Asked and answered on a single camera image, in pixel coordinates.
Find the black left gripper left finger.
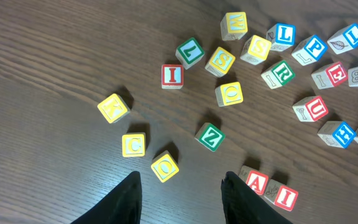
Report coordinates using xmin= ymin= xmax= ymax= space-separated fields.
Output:
xmin=71 ymin=171 xmax=142 ymax=224

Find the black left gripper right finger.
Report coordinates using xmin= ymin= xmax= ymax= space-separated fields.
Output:
xmin=221 ymin=171 xmax=291 ymax=224

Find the red letter A block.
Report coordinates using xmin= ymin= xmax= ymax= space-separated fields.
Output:
xmin=239 ymin=166 xmax=269 ymax=195

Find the red letter I block moved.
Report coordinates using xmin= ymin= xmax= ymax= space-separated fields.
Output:
xmin=264 ymin=179 xmax=298 ymax=212

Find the yellow letter O block lower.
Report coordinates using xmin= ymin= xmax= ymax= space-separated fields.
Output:
xmin=150 ymin=151 xmax=179 ymax=183

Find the yellow letter o block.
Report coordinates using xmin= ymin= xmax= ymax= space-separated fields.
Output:
xmin=150 ymin=151 xmax=179 ymax=183
xmin=215 ymin=82 xmax=244 ymax=107

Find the yellow letter C block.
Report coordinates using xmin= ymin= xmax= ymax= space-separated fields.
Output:
xmin=122 ymin=133 xmax=146 ymax=157

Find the green letter Z block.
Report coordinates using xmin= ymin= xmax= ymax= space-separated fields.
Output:
xmin=195 ymin=123 xmax=226 ymax=152

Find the yellow letter K block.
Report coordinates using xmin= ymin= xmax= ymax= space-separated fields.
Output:
xmin=97 ymin=93 xmax=131 ymax=123

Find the yellow letter O block upper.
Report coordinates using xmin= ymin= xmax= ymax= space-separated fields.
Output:
xmin=215 ymin=82 xmax=244 ymax=107

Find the red letter U block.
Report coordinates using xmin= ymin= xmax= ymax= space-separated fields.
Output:
xmin=292 ymin=96 xmax=329 ymax=122

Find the blue letter H block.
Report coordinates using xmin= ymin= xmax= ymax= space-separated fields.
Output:
xmin=317 ymin=121 xmax=356 ymax=149

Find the green letter R block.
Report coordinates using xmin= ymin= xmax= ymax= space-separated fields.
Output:
xmin=261 ymin=60 xmax=295 ymax=89

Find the red letter I block left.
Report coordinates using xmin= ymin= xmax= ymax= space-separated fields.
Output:
xmin=161 ymin=64 xmax=184 ymax=89

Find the yellow letter S block left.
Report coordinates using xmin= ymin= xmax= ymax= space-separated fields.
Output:
xmin=205 ymin=47 xmax=236 ymax=78

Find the yellow letter s block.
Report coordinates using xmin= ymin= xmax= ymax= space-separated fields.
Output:
xmin=205 ymin=47 xmax=236 ymax=78
xmin=240 ymin=35 xmax=272 ymax=65

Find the yellow letter S block right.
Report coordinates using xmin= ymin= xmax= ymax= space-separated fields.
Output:
xmin=240 ymin=35 xmax=272 ymax=65

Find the red letter E block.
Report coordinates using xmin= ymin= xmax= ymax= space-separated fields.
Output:
xmin=311 ymin=62 xmax=348 ymax=90

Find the green number 7 block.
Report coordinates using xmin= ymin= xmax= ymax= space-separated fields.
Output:
xmin=175 ymin=37 xmax=204 ymax=69

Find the blue letter P block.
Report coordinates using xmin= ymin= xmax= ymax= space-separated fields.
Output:
xmin=291 ymin=35 xmax=328 ymax=66

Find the blue letter L block left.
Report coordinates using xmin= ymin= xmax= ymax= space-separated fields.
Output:
xmin=266 ymin=23 xmax=296 ymax=52

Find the blue letter l block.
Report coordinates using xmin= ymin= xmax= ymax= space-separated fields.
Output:
xmin=327 ymin=23 xmax=358 ymax=54
xmin=266 ymin=23 xmax=296 ymax=52

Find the yellow letter W block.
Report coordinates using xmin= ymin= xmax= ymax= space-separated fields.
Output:
xmin=220 ymin=12 xmax=248 ymax=41

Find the blue letter L block upper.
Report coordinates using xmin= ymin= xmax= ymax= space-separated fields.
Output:
xmin=327 ymin=23 xmax=358 ymax=54

